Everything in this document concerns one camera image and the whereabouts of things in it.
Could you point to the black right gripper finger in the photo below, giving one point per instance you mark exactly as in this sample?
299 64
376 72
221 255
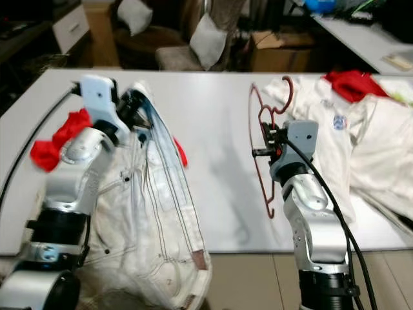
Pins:
268 137
278 131

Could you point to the cream white jacket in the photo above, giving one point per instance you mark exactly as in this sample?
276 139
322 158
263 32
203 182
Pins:
155 219

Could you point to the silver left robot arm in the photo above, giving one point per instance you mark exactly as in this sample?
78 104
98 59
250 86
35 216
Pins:
84 168

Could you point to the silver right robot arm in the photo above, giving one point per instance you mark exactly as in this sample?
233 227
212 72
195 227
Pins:
313 213

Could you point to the dark brown armchair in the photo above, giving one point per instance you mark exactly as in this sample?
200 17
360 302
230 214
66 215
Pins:
135 48

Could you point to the beige upholstered chair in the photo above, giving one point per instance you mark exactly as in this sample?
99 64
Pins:
174 59

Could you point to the white table black legs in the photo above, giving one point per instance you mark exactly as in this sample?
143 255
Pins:
232 194

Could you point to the open cardboard box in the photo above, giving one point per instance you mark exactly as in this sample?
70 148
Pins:
284 55

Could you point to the red cloth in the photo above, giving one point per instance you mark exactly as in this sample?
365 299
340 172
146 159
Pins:
355 84
61 142

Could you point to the small grey pillow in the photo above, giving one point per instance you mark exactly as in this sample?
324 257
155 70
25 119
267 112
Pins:
134 16

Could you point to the large grey pillow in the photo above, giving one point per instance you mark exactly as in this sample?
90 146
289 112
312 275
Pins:
208 42

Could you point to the white drawer unit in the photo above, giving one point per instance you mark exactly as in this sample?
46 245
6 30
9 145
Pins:
71 29

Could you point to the white desk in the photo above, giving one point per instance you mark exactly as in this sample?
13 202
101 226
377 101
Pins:
361 39

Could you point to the blue plastic object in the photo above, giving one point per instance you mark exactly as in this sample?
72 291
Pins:
321 5

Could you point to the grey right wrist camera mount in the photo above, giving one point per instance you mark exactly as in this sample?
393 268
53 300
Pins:
303 139

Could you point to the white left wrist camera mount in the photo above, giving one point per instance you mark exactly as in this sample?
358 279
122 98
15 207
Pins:
100 100

